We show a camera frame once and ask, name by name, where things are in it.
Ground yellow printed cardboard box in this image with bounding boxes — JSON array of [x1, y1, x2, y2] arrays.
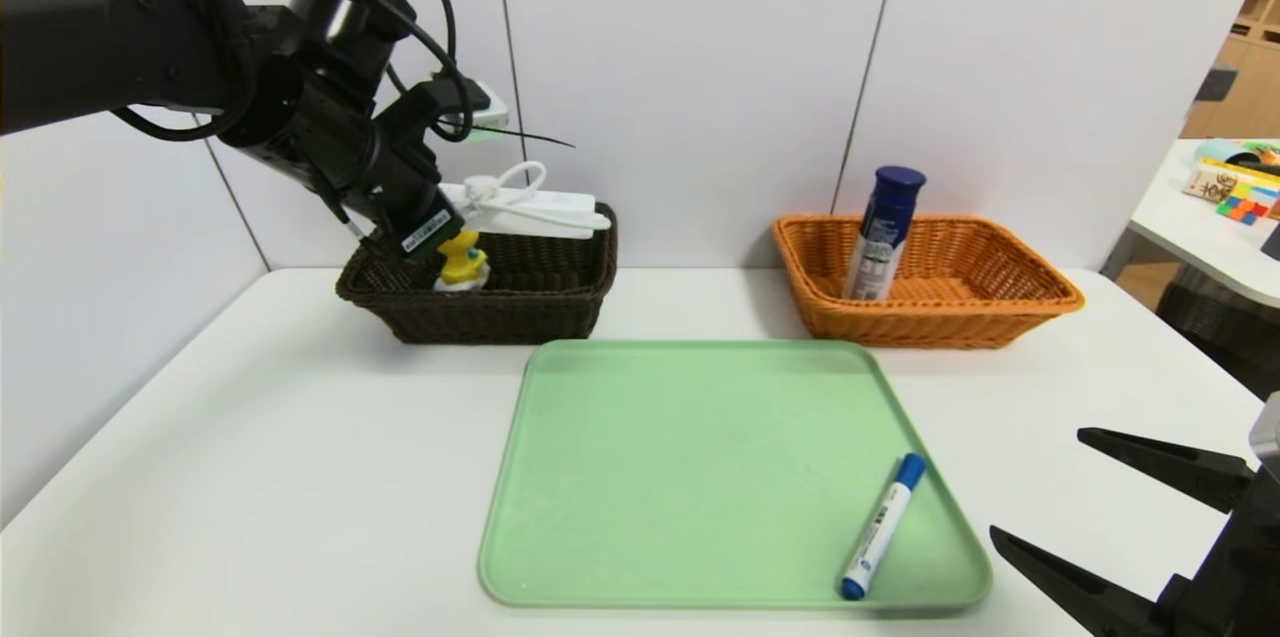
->
[[1183, 160, 1280, 208]]

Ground orange wicker basket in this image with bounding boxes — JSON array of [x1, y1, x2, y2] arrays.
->
[[770, 215, 1086, 350]]

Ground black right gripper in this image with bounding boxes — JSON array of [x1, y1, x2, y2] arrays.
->
[[989, 427, 1280, 637]]

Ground blue and white marker pen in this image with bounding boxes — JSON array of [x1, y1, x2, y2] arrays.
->
[[839, 452, 928, 602]]

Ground wooden shelf unit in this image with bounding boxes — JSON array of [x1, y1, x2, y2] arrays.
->
[[1178, 0, 1280, 143]]

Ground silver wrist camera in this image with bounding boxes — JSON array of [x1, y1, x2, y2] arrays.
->
[[430, 77, 511, 144], [1250, 395, 1280, 478]]

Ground white power strip with cable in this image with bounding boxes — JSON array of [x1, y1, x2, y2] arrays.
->
[[440, 161, 613, 240]]

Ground blue and white bottle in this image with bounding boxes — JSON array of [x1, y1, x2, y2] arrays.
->
[[840, 166, 927, 303]]

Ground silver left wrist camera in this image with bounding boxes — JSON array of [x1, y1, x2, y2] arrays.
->
[[430, 77, 511, 144]]

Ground colourful puzzle cube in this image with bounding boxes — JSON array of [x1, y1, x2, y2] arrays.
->
[[1215, 195, 1275, 224]]

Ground black round bin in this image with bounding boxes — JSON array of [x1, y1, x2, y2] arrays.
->
[[1155, 267, 1280, 398]]

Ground light green plastic tray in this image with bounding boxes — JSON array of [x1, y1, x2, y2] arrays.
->
[[479, 338, 993, 610]]

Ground yellow duck toy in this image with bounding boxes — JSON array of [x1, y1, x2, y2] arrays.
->
[[432, 230, 491, 294]]

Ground dark brown wicker basket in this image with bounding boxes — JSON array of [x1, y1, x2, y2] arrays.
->
[[335, 202, 619, 346]]

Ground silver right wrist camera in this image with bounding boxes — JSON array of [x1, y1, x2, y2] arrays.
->
[[1250, 395, 1280, 478]]

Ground white side table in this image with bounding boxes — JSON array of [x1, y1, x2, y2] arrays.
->
[[1100, 139, 1280, 310]]

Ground thick black camera cable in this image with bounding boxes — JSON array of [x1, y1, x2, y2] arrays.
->
[[375, 0, 477, 144]]

